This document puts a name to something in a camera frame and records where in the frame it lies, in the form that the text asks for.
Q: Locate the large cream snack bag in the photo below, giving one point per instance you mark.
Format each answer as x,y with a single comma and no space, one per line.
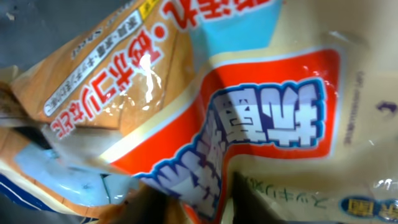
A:
299,98

